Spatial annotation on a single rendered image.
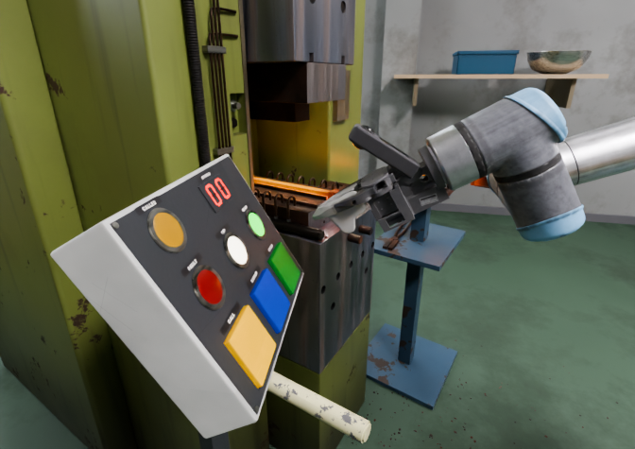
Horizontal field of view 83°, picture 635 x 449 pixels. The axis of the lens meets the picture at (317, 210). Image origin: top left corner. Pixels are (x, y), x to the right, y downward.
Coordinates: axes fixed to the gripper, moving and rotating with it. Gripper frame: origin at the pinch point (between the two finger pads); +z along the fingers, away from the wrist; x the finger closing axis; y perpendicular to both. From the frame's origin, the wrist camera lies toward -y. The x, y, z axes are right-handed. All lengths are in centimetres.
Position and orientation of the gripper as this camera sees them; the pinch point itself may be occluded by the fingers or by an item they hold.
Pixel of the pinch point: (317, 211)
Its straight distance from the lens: 60.1
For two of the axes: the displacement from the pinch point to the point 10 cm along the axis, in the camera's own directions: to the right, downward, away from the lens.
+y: 5.0, 8.3, 2.4
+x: 1.2, -3.5, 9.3
